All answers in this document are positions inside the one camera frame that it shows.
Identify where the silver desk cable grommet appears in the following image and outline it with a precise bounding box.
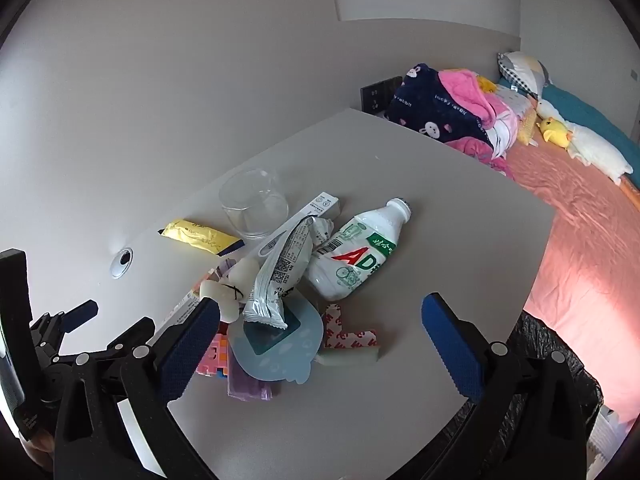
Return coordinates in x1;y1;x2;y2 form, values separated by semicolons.
110;247;135;280

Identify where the clear plastic cup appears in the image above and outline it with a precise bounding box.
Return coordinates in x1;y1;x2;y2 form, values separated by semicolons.
219;169;290;240

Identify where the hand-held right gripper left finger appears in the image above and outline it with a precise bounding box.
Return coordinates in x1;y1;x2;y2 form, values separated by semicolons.
52;299;221;480

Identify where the red and white foam piece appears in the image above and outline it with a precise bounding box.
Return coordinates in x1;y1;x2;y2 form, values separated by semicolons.
314;302;381;368

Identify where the yellow snack packet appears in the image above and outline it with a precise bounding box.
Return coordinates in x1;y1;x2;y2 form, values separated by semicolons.
157;218;246;257

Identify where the grey and yellow pillow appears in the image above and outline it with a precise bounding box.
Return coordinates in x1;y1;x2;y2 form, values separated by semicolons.
497;51;551;98

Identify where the yellow fleece cloth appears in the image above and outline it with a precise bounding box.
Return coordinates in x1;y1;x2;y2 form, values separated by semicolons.
474;74;538;147

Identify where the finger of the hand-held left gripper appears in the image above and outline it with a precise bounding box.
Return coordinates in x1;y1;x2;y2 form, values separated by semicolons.
29;299;100;362
105;316;155;357

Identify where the white carton box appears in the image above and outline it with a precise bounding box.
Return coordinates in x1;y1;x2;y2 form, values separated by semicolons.
257;191;343;257

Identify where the pink toy block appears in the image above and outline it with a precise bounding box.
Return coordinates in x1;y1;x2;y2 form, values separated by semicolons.
197;332;236;378

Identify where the yellow duck plush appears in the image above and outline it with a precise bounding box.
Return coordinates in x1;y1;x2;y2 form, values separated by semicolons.
537;116;573;150

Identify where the silver snack wrapper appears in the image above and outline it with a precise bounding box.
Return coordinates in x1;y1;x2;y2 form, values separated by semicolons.
242;215;335;330

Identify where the purple plastic bag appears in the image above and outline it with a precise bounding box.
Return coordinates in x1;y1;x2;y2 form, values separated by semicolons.
227;355;275;402

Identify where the black wall socket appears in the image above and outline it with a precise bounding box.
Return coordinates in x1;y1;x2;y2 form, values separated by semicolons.
361;76;404;113

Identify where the pink fleece blanket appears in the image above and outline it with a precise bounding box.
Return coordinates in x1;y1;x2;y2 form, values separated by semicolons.
439;69;521;177

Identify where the light blue plastic card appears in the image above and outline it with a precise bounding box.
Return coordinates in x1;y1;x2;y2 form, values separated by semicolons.
234;300;325;385

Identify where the white plastic milk bottle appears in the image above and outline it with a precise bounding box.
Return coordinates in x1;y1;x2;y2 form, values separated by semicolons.
306;198;413;302

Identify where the white printed paper packet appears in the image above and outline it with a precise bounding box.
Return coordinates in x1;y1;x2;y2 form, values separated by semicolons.
152;259;236;343

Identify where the navy printed blanket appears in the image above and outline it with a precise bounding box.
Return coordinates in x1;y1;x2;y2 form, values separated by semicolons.
385;63;496;153

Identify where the white plush toy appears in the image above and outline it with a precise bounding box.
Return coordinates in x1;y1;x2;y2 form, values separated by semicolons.
536;99;633;186

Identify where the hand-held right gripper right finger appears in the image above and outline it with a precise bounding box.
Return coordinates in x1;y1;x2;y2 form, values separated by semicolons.
415;292;603;480

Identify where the teal bed cover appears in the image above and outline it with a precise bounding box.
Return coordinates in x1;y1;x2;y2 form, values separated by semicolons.
542;82;640;171

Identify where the white patterned cloth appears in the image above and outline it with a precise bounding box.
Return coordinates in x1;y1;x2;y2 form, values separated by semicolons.
487;87;533;161

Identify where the pink bed sheet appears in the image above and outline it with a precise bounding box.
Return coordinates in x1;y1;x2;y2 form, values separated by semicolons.
500;135;640;431

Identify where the black trash bag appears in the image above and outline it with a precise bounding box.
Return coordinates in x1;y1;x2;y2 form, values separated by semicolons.
445;310;606;461

